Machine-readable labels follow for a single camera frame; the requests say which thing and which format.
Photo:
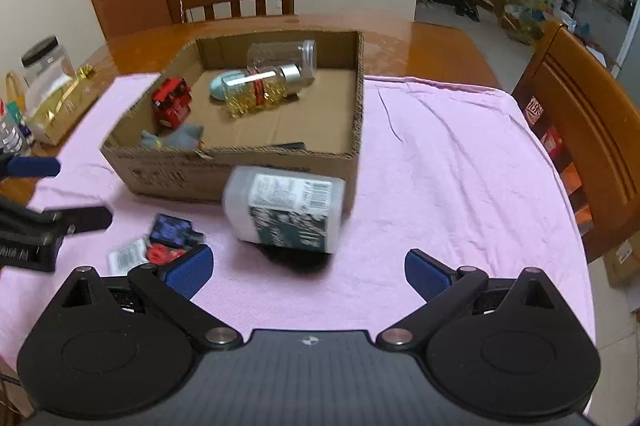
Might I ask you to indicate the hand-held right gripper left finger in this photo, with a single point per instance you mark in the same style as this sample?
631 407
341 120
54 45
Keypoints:
190 271

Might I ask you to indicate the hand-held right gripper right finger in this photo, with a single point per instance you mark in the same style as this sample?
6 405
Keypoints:
425 273

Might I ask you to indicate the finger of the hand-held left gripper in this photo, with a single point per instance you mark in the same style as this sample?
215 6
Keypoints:
85 220
35 166

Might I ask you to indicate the clear card case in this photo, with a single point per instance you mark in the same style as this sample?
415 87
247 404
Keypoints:
125 256

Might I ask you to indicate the white medicine bottle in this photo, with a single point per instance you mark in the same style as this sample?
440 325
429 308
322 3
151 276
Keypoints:
285 208

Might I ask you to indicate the grey cat toy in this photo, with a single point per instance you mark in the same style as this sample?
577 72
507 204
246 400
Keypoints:
177 138

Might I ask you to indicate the red toy robot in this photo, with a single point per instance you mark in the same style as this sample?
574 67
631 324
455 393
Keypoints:
172 100

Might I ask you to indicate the cardboard box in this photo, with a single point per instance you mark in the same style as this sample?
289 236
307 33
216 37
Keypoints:
280 125

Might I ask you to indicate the teal earbud case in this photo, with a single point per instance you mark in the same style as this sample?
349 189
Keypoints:
216 88

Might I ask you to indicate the capsule bottle with silver cap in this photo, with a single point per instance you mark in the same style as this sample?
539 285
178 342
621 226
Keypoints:
250 93

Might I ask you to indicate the clear water bottle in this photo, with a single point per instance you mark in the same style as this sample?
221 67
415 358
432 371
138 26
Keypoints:
12 133

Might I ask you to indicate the gold tissue box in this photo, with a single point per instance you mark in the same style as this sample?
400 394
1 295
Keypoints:
65 108

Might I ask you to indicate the pink towel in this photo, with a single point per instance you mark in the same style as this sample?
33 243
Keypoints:
450 181

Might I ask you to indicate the glass jar with black lid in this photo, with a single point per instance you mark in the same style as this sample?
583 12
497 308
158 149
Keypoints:
45 58

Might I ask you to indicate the brown carton on floor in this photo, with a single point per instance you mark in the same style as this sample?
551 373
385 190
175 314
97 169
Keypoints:
625 258

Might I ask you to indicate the wooden chair with grooved back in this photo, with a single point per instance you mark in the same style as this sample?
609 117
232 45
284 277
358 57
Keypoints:
585 120

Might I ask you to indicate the pair of dark shoes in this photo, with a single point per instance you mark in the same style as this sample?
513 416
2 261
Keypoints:
467 12

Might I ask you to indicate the pile of bags and boxes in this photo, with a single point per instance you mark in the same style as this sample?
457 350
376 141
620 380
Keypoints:
525 18

